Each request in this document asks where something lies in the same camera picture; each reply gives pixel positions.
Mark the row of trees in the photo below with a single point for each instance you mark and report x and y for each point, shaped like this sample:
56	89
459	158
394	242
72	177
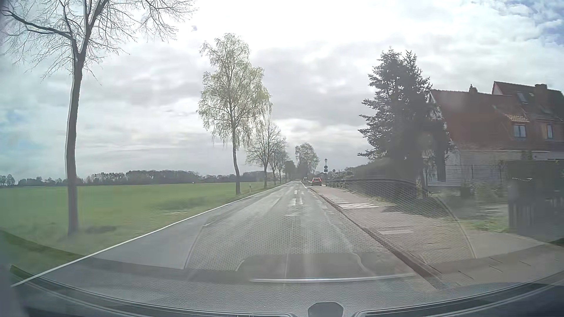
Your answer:
268	149

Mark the red car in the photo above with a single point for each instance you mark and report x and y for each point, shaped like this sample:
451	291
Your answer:
316	181

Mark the tall birch tree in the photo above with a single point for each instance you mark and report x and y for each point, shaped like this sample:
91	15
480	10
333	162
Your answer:
233	110

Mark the grey asphalt road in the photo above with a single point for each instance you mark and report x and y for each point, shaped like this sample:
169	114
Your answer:
273	229

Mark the dark hedge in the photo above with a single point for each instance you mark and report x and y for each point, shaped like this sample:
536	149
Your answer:
379	178

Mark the dark conifer tree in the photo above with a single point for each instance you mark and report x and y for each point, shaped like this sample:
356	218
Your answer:
402	114

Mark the car's own bonnet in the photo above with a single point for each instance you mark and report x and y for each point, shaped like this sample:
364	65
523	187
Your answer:
282	295

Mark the paved brick pavement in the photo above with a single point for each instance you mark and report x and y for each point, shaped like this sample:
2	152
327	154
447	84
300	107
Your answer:
409	229

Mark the distant wood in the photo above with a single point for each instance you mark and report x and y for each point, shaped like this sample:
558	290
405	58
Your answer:
132	177

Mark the green grass field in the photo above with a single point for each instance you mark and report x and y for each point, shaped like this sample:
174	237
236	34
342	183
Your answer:
114	207

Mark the bare roadside tree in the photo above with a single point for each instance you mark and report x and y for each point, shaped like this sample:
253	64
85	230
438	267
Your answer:
73	176

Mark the red-roofed house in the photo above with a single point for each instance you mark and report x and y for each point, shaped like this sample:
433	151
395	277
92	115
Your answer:
498	132

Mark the dark wooden fence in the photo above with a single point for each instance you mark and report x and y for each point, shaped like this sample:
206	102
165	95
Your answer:
535	207

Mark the lamp post with signs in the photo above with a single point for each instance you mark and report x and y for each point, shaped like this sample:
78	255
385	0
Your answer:
326	169

